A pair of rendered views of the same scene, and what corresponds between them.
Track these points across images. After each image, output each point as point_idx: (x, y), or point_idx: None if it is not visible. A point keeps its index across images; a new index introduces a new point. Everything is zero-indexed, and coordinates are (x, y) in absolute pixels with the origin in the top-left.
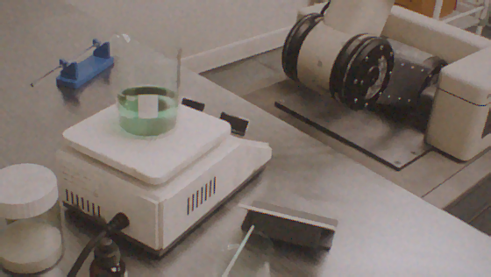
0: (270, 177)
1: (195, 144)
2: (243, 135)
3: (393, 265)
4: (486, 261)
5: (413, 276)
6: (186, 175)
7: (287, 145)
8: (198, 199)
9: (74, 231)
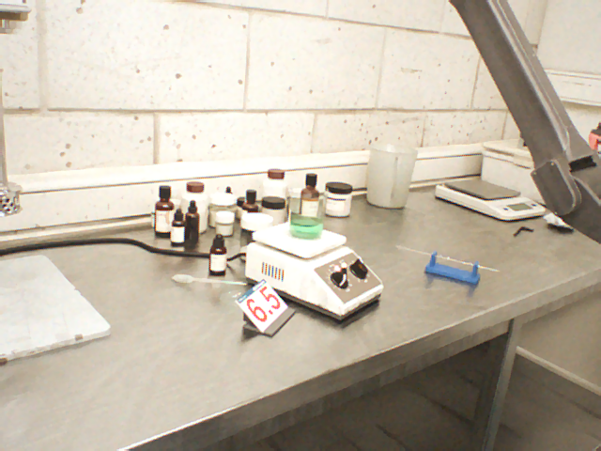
0: (326, 320)
1: (284, 242)
2: (333, 283)
3: (223, 347)
4: (215, 388)
5: (209, 351)
6: (268, 250)
7: (371, 334)
8: (269, 272)
9: None
